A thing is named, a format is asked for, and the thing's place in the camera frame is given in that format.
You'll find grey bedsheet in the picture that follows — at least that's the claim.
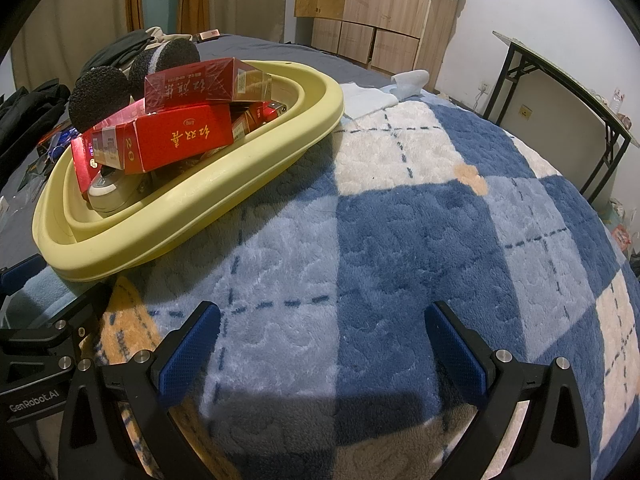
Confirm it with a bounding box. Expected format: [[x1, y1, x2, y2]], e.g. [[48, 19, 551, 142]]
[[0, 34, 396, 261]]

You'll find beige round lidded pot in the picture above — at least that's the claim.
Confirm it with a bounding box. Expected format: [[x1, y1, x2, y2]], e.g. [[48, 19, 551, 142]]
[[87, 167, 156, 218]]

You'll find black round sponge block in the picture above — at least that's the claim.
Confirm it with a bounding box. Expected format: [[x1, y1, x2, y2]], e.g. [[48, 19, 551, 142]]
[[68, 66, 131, 133], [129, 38, 201, 97]]

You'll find red gold cigarette carton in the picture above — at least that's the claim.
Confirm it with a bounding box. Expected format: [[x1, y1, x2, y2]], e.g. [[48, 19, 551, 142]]
[[144, 56, 273, 112]]

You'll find yellow plastic basin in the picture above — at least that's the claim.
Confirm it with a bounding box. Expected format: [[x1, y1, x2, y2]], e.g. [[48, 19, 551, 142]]
[[31, 59, 346, 282]]

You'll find beige curtain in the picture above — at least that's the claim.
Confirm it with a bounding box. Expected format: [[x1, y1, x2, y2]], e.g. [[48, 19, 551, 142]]
[[0, 0, 291, 103]]

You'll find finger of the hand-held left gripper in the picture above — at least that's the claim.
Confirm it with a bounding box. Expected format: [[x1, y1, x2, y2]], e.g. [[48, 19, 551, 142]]
[[0, 283, 114, 332], [0, 254, 46, 297]]

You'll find light blue cloth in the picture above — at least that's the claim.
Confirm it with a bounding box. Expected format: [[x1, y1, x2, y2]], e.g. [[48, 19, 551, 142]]
[[344, 69, 431, 117]]

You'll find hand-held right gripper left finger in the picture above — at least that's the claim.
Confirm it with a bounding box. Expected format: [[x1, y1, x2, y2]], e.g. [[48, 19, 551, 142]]
[[59, 301, 222, 480]]

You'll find black folding table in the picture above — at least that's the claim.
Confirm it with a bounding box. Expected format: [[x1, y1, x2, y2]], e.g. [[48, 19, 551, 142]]
[[482, 30, 640, 204]]

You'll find wooden wardrobe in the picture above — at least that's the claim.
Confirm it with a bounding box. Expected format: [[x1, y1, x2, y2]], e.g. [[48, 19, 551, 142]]
[[294, 0, 463, 92]]

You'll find blue plaid blanket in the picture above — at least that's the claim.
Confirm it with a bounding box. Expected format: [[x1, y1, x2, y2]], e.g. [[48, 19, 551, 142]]
[[0, 72, 640, 480]]

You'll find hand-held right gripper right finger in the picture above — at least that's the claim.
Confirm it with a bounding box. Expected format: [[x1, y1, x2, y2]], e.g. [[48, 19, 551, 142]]
[[424, 301, 593, 480]]

